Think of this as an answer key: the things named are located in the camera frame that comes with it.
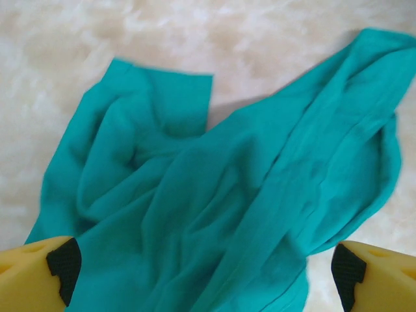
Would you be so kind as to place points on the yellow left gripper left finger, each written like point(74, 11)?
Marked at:
point(26, 279)

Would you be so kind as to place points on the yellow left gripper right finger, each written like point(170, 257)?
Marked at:
point(386, 279)

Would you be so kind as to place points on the teal t-shirt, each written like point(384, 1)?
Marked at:
point(208, 182)

